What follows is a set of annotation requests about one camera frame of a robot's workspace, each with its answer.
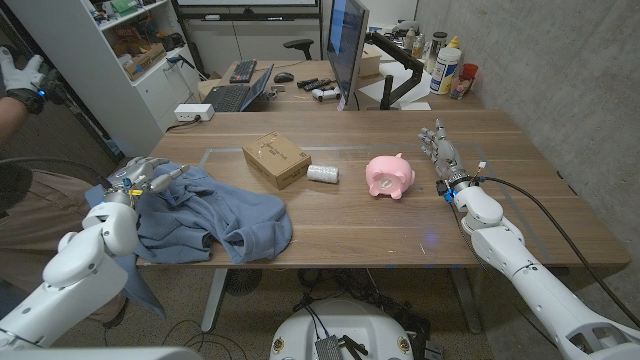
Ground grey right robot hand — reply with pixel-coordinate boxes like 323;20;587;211
418;118;474;191

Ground white gloved person hand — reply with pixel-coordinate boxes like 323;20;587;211
0;45;46;94

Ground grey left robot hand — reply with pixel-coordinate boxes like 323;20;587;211
102;156;191;207

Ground person bare forearm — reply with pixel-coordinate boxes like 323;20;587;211
0;97;29;146

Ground pink plastic piggy bank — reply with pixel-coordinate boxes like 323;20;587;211
364;152;416;200

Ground blue hoodie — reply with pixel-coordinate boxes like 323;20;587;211
84;160;294;321

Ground plain tan cardboard box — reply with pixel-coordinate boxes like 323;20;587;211
359;43;384;78

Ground open cardboard box with clutter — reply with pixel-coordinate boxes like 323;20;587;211
122;42;168;81

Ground white thread spool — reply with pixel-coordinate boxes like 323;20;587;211
306;164;340;185

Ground small brown cardboard box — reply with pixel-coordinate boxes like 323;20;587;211
242;130;313;191

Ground black wrist tracker band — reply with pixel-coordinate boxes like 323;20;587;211
4;87;47;115

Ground clear glass cup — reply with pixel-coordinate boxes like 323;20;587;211
449;73;474;100

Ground white shelf cabinet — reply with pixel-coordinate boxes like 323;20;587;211
4;0;201;159

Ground white wipes canister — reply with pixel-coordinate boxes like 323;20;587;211
429;46;462;96

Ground white paper sheets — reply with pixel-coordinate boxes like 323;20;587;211
357;60;436;106

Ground white power strip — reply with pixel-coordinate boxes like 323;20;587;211
173;102;216;123

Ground seated person tan trousers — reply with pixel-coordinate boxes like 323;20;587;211
0;162;126;329

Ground dark lid jar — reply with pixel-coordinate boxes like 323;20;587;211
425;31;449;74

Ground black laptop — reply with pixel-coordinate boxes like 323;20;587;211
202;63;275;113

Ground white game controller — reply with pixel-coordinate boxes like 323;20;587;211
311;85;342;103

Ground grey metal table leg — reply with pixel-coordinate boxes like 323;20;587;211
200;268;229;334
449;268;483;335

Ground large computer monitor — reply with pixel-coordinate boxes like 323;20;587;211
325;0;370;112

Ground black floor fan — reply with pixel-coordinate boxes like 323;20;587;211
223;268;264;296

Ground wooden office desk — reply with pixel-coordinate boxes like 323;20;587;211
197;58;486;112

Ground black keyboard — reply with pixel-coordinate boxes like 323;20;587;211
228;58;258;84

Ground black office chair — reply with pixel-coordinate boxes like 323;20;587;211
282;38;315;61

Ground white robot torso base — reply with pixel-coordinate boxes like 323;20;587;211
269;298;415;360

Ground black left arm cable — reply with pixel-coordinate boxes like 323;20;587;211
0;157;114;190

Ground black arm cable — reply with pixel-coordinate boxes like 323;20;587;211
472;174;640;329
0;157;114;190

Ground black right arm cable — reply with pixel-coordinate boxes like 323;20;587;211
472;174;640;329

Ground black floor cable bundle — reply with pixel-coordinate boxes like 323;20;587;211
294;268;431;351

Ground whiteboard with black frame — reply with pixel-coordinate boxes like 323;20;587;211
174;0;321;22

